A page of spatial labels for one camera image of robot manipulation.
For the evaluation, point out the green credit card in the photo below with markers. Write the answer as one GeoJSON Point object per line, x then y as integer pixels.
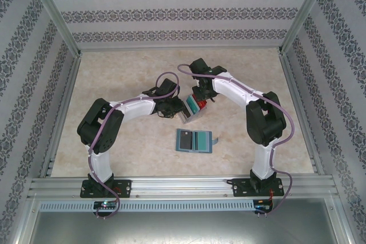
{"type": "Point", "coordinates": [192, 106]}

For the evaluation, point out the red credit card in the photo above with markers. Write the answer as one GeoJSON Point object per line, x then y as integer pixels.
{"type": "Point", "coordinates": [202, 103]}

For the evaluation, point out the black credit card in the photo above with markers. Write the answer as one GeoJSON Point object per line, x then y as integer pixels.
{"type": "Point", "coordinates": [186, 140]}

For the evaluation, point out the teal credit card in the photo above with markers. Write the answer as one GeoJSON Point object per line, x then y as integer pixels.
{"type": "Point", "coordinates": [203, 141]}

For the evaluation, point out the blue card holder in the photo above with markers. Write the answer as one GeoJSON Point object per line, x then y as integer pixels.
{"type": "Point", "coordinates": [194, 151]}

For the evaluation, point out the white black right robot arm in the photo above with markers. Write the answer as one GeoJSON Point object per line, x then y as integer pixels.
{"type": "Point", "coordinates": [266, 118]}

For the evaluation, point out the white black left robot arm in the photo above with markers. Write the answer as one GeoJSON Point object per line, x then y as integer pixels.
{"type": "Point", "coordinates": [103, 127]}

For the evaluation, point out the small circuit board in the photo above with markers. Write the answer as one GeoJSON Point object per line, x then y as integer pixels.
{"type": "Point", "coordinates": [105, 204]}
{"type": "Point", "coordinates": [263, 204]}

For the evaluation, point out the grey metal sheet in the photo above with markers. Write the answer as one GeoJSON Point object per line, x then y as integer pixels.
{"type": "Point", "coordinates": [183, 229]}

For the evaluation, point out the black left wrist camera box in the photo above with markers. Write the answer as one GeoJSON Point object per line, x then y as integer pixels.
{"type": "Point", "coordinates": [167, 88]}

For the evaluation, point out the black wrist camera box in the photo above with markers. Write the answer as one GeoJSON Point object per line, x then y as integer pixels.
{"type": "Point", "coordinates": [200, 66]}
{"type": "Point", "coordinates": [167, 88]}

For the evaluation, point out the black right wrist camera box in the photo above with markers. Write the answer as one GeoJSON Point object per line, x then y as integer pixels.
{"type": "Point", "coordinates": [200, 66]}

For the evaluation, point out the aluminium mounting rail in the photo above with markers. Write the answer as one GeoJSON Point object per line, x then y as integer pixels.
{"type": "Point", "coordinates": [183, 188]}

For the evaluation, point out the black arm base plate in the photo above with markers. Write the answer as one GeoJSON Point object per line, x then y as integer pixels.
{"type": "Point", "coordinates": [240, 188]}
{"type": "Point", "coordinates": [125, 188]}

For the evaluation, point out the aluminium frame side rail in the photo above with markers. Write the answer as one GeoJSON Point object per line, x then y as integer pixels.
{"type": "Point", "coordinates": [63, 112]}
{"type": "Point", "coordinates": [301, 112]}

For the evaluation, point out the aluminium frame corner post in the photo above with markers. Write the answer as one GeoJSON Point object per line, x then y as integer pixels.
{"type": "Point", "coordinates": [55, 12]}
{"type": "Point", "coordinates": [303, 12]}

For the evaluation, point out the aluminium frame leg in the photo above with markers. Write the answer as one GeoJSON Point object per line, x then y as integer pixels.
{"type": "Point", "coordinates": [23, 221]}
{"type": "Point", "coordinates": [341, 224]}

